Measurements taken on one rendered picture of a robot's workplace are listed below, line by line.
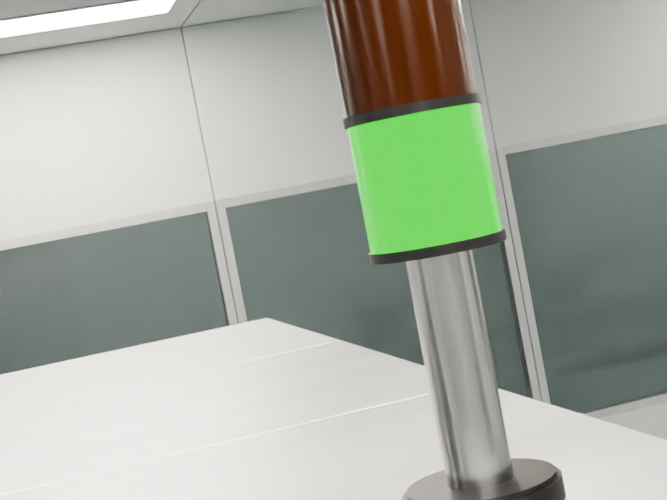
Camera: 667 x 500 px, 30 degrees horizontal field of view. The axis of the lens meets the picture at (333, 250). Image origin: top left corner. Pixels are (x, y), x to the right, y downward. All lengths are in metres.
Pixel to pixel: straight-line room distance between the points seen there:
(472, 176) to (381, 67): 0.05
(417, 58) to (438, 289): 0.08
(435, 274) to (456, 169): 0.04
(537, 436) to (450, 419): 0.13
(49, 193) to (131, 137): 0.39
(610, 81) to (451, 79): 5.13
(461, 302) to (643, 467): 0.11
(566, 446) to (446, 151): 0.17
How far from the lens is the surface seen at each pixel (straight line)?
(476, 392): 0.45
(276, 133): 5.05
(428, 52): 0.44
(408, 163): 0.43
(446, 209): 0.43
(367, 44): 0.44
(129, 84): 4.99
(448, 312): 0.45
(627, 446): 0.54
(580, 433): 0.57
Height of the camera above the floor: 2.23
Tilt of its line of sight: 3 degrees down
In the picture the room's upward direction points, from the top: 11 degrees counter-clockwise
